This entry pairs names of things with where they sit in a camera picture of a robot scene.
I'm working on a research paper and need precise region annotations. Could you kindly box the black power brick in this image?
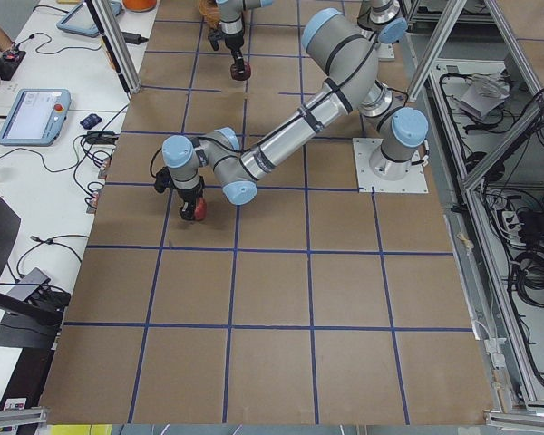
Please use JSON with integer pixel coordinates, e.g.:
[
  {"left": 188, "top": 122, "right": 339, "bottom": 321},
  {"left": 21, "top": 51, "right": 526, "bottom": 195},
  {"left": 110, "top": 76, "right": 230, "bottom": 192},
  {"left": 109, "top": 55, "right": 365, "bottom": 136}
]
[{"left": 121, "top": 31, "right": 149, "bottom": 45}]

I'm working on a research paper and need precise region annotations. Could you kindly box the dark blue checkered pouch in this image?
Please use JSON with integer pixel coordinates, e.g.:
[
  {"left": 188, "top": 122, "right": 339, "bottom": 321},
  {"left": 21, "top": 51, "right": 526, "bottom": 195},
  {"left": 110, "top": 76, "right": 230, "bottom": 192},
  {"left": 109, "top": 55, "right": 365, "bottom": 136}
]
[{"left": 80, "top": 113, "right": 102, "bottom": 131}]

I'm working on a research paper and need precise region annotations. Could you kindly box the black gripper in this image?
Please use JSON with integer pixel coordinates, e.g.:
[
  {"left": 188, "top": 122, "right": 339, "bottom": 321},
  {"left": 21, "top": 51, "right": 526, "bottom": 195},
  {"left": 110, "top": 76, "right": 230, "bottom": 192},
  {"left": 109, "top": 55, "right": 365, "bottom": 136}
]
[
  {"left": 154, "top": 167, "right": 205, "bottom": 221},
  {"left": 208, "top": 29, "right": 248, "bottom": 68}
]

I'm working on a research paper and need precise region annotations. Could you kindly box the orange round container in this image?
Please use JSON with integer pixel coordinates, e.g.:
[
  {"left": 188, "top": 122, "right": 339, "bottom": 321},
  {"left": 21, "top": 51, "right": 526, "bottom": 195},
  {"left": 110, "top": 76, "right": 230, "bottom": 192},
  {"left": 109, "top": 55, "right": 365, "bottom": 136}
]
[{"left": 122, "top": 0, "right": 157, "bottom": 13}]

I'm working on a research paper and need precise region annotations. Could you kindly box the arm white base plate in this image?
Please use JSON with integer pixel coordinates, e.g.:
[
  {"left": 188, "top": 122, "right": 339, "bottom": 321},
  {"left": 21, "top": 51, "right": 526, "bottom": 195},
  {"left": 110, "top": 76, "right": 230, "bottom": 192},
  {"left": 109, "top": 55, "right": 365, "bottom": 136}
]
[
  {"left": 374, "top": 33, "right": 395, "bottom": 62},
  {"left": 352, "top": 138, "right": 429, "bottom": 194}
]

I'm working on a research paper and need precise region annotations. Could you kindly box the woven wicker basket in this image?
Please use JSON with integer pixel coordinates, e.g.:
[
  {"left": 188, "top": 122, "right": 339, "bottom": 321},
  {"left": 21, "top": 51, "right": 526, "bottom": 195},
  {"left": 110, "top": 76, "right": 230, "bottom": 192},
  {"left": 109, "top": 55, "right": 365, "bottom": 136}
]
[{"left": 198, "top": 0, "right": 220, "bottom": 30}]

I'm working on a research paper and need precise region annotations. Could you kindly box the aluminium frame post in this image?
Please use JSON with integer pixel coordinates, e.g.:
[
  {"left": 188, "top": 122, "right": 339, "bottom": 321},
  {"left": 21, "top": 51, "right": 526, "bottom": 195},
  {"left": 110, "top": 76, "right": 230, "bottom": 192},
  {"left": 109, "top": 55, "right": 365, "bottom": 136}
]
[{"left": 85, "top": 0, "right": 141, "bottom": 95}]

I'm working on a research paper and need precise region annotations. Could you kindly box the teach pendant tablet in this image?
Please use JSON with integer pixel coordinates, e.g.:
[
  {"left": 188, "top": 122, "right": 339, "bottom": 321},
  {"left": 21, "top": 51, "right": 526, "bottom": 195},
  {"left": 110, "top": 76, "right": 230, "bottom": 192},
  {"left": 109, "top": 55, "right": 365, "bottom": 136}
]
[
  {"left": 56, "top": 1, "right": 123, "bottom": 37},
  {"left": 0, "top": 89, "right": 72, "bottom": 147}
]

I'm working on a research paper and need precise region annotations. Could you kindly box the grey hub box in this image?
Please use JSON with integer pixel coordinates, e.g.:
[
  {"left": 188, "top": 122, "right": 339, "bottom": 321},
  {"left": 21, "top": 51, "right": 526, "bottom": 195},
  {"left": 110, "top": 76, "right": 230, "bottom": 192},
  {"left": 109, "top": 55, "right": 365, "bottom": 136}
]
[{"left": 8, "top": 267, "right": 51, "bottom": 302}]

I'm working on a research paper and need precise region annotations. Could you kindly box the dark red apple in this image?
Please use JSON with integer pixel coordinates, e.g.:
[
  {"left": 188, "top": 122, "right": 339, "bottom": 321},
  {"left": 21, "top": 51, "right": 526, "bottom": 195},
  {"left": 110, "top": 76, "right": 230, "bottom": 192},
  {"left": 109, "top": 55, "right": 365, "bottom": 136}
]
[{"left": 230, "top": 63, "right": 251, "bottom": 82}]

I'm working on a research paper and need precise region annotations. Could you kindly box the black monitor stand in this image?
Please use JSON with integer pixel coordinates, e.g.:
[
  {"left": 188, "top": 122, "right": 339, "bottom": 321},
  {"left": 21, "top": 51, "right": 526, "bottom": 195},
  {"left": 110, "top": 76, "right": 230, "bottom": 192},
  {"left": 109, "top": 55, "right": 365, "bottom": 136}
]
[{"left": 0, "top": 197, "right": 70, "bottom": 350}]

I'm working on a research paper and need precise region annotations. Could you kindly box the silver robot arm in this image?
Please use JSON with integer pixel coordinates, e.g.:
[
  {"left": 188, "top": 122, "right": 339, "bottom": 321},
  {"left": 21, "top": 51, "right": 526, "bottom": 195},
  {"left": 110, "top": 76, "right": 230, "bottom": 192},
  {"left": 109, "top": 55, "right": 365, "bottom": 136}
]
[
  {"left": 154, "top": 8, "right": 429, "bottom": 221},
  {"left": 198, "top": 1, "right": 408, "bottom": 82}
]

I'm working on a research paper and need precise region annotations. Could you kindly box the red yellow apple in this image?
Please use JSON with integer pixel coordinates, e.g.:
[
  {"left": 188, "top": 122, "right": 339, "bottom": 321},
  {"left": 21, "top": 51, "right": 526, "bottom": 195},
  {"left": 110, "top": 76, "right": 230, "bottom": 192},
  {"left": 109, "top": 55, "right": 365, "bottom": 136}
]
[{"left": 186, "top": 197, "right": 207, "bottom": 221}]

